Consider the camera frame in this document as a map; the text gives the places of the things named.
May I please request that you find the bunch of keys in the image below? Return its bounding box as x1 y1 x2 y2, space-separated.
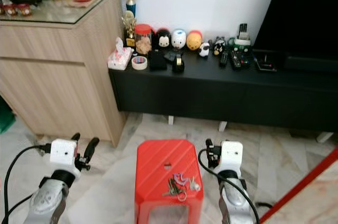
164 173 201 202

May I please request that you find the red plastic stool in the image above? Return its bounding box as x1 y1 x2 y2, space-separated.
135 139 205 224

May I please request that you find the black low TV console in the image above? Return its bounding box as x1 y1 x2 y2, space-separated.
108 50 338 132

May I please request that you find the light wooden cabinet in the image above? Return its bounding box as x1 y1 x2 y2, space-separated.
0 0 127 148

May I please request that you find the green bag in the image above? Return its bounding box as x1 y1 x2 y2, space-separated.
0 100 15 135

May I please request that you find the black tape dispenser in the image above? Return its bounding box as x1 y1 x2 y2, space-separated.
172 53 185 73

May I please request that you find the slim black remote control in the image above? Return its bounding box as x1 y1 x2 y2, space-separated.
220 51 229 68

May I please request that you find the wide black remote control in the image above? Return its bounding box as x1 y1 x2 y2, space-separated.
230 49 249 70

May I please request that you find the pink tissue box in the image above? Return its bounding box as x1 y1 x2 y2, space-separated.
108 38 133 71

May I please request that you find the small white panda figure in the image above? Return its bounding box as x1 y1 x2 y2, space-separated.
200 42 211 58

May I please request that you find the white tape roll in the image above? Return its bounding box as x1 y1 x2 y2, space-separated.
132 56 148 70

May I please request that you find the small black white figure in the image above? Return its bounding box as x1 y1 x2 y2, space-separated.
213 37 226 56

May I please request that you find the black wallet pouch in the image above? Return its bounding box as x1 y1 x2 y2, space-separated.
148 50 168 71

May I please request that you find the marble table with red edge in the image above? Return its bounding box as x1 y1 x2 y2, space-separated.
259 147 338 224

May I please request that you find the yellow round bear plush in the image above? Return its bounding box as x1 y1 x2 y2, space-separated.
187 30 203 51

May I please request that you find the white round plush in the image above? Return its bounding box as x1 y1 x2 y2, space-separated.
172 30 187 50

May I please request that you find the black round mouse plush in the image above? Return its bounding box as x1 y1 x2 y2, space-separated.
154 29 172 50

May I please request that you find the clear jar with red lid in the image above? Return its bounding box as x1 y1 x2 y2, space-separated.
135 24 153 55

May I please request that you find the small gold trophy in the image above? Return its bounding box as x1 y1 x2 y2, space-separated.
122 12 136 48

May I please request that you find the black television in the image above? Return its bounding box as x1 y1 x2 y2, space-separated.
252 0 338 71

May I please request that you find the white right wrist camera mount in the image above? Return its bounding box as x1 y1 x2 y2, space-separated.
220 141 243 174

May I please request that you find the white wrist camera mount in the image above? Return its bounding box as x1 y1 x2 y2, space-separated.
50 139 79 175
220 141 243 174

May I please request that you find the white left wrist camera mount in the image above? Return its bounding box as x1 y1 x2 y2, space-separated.
50 139 79 175

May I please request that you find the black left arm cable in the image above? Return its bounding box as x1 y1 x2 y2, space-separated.
3 145 53 224

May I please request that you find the cordless phone on green base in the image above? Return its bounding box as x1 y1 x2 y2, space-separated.
235 23 251 49

